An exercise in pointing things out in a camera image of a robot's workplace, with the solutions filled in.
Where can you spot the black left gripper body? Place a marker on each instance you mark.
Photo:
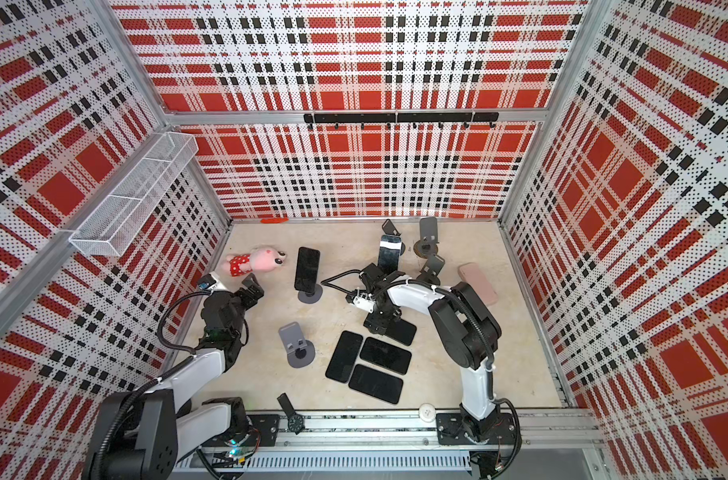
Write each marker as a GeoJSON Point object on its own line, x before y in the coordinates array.
{"type": "Point", "coordinates": [245, 299]}

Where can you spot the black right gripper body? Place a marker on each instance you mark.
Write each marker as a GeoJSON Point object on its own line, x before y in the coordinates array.
{"type": "Point", "coordinates": [380, 317]}

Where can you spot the dark phone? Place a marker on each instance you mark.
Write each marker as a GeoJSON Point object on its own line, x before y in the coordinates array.
{"type": "Point", "coordinates": [390, 248]}

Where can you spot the black phone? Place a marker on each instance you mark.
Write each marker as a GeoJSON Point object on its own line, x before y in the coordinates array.
{"type": "Point", "coordinates": [402, 331]}
{"type": "Point", "coordinates": [307, 268]}
{"type": "Point", "coordinates": [343, 359]}

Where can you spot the black smartphone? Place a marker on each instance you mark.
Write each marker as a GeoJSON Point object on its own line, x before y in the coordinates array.
{"type": "Point", "coordinates": [376, 384]}

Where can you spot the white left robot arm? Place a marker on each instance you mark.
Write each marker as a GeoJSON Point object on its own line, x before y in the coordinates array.
{"type": "Point", "coordinates": [143, 433]}

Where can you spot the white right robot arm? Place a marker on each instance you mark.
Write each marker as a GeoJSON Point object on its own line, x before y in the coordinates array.
{"type": "Point", "coordinates": [467, 330]}

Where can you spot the grey stand near left arm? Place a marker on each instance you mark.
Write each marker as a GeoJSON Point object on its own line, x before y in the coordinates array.
{"type": "Point", "coordinates": [313, 297]}

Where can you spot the grey stand far left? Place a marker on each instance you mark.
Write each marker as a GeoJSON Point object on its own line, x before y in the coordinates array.
{"type": "Point", "coordinates": [389, 228]}

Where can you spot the grey round phone stand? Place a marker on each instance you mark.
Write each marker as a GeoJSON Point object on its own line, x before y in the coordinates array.
{"type": "Point", "coordinates": [429, 273]}

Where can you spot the wooden base phone stand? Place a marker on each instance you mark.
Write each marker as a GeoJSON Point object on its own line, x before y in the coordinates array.
{"type": "Point", "coordinates": [427, 245]}

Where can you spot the grey stand front left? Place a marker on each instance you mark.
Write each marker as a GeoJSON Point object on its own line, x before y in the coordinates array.
{"type": "Point", "coordinates": [300, 352]}

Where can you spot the small black empty stand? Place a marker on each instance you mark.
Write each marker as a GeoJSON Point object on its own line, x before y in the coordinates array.
{"type": "Point", "coordinates": [295, 421]}

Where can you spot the pink plush toy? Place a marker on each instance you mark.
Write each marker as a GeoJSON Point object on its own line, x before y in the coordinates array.
{"type": "Point", "coordinates": [260, 260]}

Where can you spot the pink glasses case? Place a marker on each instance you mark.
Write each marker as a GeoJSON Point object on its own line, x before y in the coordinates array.
{"type": "Point", "coordinates": [472, 274]}

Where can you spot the white round knob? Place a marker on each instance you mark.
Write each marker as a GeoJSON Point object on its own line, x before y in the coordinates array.
{"type": "Point", "coordinates": [427, 412]}

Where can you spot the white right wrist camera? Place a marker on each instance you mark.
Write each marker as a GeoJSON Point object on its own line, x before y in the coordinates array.
{"type": "Point", "coordinates": [362, 300]}

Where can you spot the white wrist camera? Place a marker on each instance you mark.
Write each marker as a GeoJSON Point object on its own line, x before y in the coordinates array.
{"type": "Point", "coordinates": [210, 284]}
{"type": "Point", "coordinates": [362, 300]}

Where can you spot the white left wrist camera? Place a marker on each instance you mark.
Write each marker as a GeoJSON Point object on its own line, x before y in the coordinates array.
{"type": "Point", "coordinates": [210, 284]}

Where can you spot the white wire mesh basket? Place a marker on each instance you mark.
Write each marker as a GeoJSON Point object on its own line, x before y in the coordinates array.
{"type": "Point", "coordinates": [113, 225]}

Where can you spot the black hook rail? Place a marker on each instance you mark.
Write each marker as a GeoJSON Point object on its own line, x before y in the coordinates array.
{"type": "Point", "coordinates": [401, 117]}

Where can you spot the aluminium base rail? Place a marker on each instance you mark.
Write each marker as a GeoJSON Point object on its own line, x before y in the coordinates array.
{"type": "Point", "coordinates": [553, 442]}

